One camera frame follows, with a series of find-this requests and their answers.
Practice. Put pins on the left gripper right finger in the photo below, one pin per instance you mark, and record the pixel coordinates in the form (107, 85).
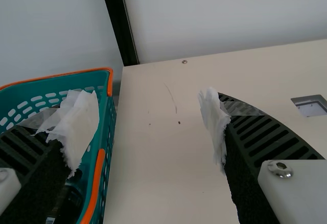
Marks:
(268, 144)

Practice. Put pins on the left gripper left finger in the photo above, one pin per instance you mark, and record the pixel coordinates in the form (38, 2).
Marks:
(30, 183)

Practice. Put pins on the dark coffee bottle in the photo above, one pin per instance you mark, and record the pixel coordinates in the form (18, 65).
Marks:
(71, 196)

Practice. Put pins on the teal shopping basket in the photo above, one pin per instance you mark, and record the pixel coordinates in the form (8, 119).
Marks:
(51, 86)

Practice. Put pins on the black post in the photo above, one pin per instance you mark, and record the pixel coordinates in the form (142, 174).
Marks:
(120, 24)

